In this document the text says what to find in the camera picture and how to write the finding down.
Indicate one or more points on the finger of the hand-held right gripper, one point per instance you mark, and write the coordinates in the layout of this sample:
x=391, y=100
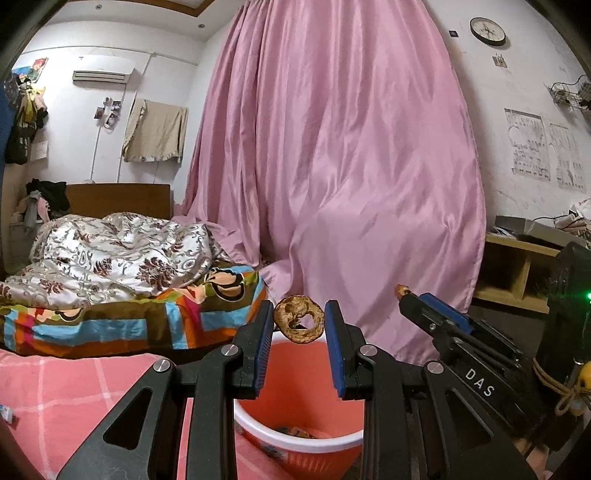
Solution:
x=461, y=355
x=445, y=311

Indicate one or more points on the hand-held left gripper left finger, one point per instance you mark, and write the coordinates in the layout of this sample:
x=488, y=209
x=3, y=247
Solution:
x=264, y=350

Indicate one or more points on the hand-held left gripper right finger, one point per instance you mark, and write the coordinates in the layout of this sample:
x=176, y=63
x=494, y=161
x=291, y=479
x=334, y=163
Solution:
x=334, y=355

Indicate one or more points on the brown pretzel snack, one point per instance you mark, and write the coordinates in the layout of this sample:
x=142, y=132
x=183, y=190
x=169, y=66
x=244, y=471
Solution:
x=282, y=325

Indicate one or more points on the small brown scrap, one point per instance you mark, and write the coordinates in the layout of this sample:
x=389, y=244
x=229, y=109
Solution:
x=402, y=291

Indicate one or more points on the orange bucket with white rim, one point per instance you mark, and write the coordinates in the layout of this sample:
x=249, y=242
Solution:
x=295, y=392

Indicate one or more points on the yellow brown wrapper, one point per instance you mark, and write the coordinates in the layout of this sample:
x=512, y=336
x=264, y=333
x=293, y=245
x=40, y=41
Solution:
x=295, y=432

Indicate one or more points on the wooden shelf unit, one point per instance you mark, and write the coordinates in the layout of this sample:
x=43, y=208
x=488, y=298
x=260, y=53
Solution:
x=503, y=267

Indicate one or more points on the grey flat box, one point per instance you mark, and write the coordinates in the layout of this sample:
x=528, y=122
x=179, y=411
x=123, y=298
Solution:
x=526, y=226

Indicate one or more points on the white plastic bag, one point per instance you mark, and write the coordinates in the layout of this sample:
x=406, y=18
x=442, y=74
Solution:
x=579, y=212

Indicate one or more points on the pink curtain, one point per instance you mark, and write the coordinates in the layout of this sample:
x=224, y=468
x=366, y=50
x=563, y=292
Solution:
x=346, y=161

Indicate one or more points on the floral brown white quilt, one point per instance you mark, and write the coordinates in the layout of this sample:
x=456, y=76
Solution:
x=101, y=249

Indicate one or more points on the pink checked bed sheet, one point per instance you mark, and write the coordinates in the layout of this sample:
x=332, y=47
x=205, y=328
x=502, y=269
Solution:
x=69, y=392

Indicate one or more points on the wooden headboard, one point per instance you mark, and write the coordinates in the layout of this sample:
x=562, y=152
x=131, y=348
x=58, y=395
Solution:
x=120, y=198

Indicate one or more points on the beige hanging towel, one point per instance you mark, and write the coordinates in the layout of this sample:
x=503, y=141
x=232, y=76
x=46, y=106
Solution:
x=154, y=131

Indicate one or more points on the small blue white wrapper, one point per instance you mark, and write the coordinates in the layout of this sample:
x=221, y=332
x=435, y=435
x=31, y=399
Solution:
x=7, y=413

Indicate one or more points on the white bedside cabinet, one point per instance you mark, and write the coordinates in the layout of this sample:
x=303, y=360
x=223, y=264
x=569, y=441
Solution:
x=18, y=242

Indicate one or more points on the pile of clothes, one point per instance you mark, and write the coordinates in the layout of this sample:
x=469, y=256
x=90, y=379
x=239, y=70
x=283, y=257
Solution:
x=46, y=194

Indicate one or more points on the white air conditioner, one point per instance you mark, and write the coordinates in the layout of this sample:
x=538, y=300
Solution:
x=99, y=76

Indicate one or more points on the hanging bags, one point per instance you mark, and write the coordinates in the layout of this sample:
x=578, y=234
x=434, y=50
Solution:
x=21, y=138

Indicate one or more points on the wall calendar sheet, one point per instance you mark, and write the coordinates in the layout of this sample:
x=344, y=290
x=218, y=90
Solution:
x=528, y=147
x=565, y=157

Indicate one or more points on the small wall hook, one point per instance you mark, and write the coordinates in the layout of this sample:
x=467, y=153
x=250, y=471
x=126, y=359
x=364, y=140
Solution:
x=498, y=60

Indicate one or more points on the wall photos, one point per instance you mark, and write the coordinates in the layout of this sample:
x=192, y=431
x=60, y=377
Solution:
x=108, y=115

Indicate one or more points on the round wall clock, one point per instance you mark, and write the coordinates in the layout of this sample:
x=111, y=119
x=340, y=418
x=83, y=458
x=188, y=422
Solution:
x=488, y=31

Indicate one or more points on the wall poster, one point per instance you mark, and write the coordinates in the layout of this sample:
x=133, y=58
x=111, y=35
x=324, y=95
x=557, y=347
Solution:
x=32, y=68

